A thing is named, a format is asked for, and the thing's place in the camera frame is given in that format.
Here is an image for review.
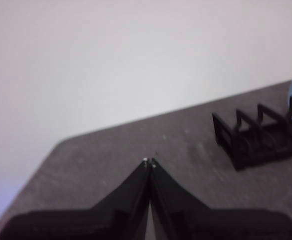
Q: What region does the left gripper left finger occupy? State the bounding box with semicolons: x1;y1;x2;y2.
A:
0;157;152;240

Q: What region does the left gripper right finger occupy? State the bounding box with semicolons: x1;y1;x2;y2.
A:
149;157;292;240

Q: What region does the black plate rack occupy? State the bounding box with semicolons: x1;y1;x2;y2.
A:
212;96;292;172

